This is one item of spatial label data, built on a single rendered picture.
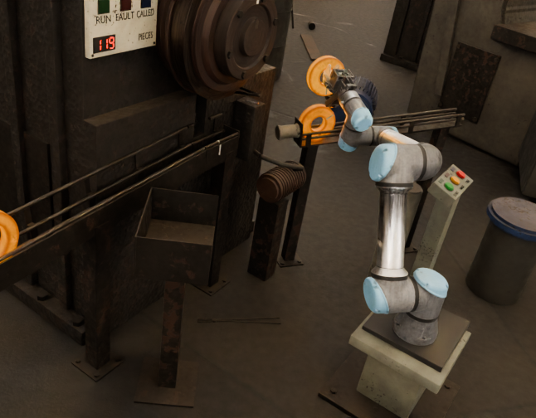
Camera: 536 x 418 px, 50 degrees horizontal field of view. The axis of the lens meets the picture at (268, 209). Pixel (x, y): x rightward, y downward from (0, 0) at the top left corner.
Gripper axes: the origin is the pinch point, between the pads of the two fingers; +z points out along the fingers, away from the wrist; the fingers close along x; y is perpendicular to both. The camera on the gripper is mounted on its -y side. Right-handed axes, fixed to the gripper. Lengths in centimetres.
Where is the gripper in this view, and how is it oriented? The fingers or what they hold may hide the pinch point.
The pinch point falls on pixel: (327, 70)
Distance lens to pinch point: 234.4
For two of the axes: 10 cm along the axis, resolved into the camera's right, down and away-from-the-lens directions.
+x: -9.3, 0.6, -3.7
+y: 2.4, -6.8, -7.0
